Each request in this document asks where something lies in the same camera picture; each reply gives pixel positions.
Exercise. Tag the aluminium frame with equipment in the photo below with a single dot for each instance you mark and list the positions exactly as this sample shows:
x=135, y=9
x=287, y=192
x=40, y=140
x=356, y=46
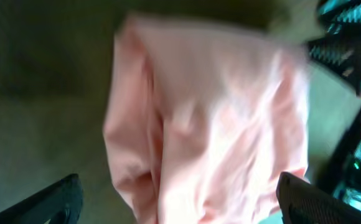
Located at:
x=335, y=154

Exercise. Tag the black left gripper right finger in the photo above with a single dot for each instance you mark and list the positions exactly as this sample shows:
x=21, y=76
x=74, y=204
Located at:
x=302, y=203

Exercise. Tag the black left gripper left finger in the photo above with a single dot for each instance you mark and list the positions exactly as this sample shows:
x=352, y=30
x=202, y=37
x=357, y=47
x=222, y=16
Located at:
x=59, y=203

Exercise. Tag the salmon pink t-shirt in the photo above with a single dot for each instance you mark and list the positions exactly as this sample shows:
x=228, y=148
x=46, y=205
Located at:
x=202, y=120

